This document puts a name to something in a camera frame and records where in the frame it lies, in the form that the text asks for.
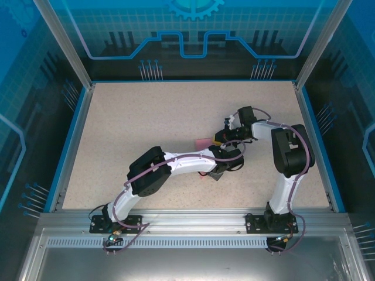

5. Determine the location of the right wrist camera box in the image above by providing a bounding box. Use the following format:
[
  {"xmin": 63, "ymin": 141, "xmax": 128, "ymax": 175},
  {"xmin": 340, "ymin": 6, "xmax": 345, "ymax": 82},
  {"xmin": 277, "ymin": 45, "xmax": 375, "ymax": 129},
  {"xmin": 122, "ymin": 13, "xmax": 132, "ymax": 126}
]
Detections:
[{"xmin": 223, "ymin": 114, "xmax": 241, "ymax": 130}]

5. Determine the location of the slotted white cable duct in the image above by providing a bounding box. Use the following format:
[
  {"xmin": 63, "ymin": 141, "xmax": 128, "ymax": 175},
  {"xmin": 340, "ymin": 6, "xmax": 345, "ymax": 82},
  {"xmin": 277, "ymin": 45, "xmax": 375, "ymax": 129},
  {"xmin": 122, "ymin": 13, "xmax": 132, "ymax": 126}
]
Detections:
[{"xmin": 46, "ymin": 237, "xmax": 294, "ymax": 249}]

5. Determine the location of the cable connector with LED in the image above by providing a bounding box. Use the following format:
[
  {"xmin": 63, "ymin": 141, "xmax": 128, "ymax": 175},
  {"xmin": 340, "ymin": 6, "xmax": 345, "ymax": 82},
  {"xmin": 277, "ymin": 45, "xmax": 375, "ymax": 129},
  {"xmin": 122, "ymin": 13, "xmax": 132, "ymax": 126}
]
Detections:
[
  {"xmin": 274, "ymin": 234, "xmax": 294, "ymax": 245},
  {"xmin": 108, "ymin": 229, "xmax": 123, "ymax": 244}
]

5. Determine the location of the blue table edge strip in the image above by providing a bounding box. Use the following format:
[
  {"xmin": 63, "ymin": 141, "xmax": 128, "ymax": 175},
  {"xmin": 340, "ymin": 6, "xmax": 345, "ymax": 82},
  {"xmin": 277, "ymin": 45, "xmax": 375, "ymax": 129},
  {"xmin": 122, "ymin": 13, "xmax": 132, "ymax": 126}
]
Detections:
[
  {"xmin": 301, "ymin": 87, "xmax": 347, "ymax": 214},
  {"xmin": 90, "ymin": 78, "xmax": 297, "ymax": 84},
  {"xmin": 43, "ymin": 87, "xmax": 89, "ymax": 214}
]

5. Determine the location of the steel sheet tray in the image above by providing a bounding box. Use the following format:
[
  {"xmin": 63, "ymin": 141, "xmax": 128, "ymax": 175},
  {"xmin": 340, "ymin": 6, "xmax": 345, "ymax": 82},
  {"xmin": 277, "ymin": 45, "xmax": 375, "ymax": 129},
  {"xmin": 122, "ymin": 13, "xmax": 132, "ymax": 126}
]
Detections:
[{"xmin": 16, "ymin": 228, "xmax": 371, "ymax": 281}]

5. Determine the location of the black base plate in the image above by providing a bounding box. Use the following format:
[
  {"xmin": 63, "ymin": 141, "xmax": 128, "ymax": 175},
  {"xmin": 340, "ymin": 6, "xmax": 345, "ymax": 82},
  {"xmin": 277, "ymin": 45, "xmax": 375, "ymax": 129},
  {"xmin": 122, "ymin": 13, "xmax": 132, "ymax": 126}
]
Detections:
[
  {"xmin": 89, "ymin": 214, "xmax": 144, "ymax": 234},
  {"xmin": 245, "ymin": 213, "xmax": 299, "ymax": 235}
]

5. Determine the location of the aluminium frame post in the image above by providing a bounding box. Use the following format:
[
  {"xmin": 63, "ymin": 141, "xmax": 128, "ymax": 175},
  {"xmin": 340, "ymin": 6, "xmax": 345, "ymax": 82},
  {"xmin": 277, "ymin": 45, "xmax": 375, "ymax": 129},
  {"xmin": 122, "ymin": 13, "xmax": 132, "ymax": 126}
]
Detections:
[
  {"xmin": 294, "ymin": 0, "xmax": 352, "ymax": 91},
  {"xmin": 31, "ymin": 0, "xmax": 97, "ymax": 91}
]

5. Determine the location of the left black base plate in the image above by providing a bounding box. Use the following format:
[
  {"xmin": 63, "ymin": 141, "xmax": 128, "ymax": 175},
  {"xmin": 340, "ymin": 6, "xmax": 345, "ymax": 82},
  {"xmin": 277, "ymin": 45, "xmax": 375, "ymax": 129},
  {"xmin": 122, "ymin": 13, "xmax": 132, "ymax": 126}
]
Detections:
[{"xmin": 89, "ymin": 214, "xmax": 144, "ymax": 234}]

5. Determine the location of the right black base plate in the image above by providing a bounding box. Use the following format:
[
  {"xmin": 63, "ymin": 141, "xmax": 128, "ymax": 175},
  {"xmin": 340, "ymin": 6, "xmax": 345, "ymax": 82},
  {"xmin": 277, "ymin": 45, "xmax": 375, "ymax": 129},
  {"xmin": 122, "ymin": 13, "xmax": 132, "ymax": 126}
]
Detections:
[{"xmin": 245, "ymin": 213, "xmax": 299, "ymax": 235}]

